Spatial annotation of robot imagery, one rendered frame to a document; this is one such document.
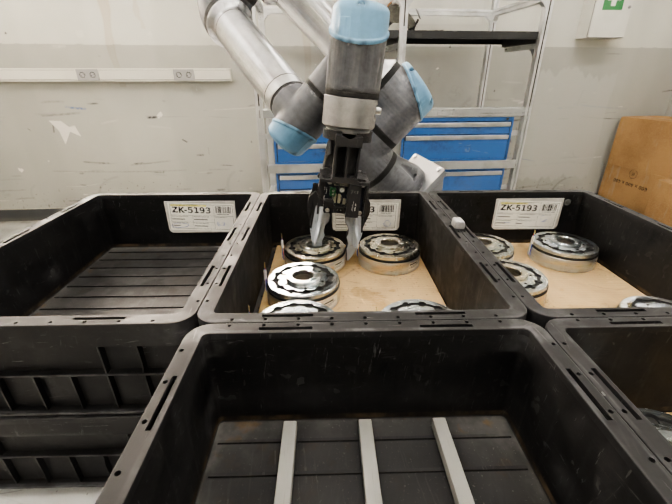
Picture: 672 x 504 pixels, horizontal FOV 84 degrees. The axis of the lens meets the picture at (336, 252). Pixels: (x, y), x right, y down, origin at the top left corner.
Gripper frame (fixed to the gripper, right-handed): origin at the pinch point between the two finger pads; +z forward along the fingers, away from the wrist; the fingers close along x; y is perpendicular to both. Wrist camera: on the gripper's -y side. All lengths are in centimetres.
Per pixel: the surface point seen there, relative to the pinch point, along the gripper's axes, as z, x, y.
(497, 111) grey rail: -18, 104, -188
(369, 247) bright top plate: -1.4, 5.8, 1.0
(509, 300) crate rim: -9.2, 15.1, 28.4
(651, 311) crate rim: -10.4, 27.0, 30.6
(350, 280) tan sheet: 2.0, 2.7, 6.6
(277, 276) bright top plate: 0.3, -8.4, 10.2
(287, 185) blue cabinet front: 39, -23, -181
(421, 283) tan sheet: 0.9, 13.6, 7.9
